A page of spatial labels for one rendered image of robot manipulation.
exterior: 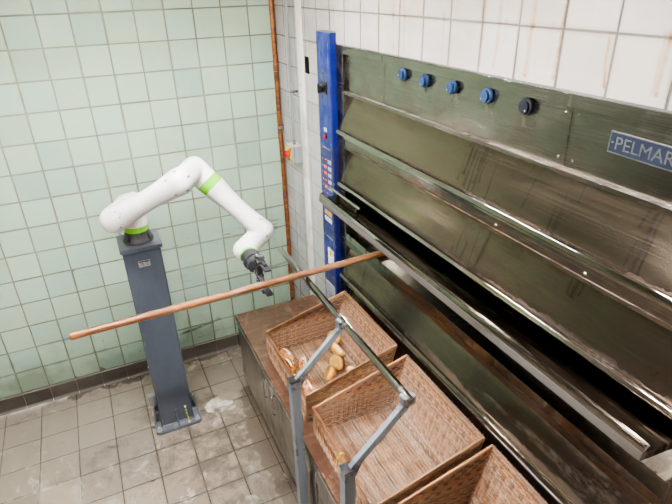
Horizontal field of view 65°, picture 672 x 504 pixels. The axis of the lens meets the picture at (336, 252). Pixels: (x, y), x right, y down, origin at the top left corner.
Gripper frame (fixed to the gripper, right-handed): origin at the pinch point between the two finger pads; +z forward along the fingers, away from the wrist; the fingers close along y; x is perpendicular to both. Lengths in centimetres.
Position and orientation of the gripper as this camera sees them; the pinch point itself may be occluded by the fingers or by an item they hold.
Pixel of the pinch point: (268, 281)
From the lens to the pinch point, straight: 233.7
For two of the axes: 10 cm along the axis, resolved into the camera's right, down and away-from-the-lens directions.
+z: 4.4, 4.0, -8.0
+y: 0.2, 8.9, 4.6
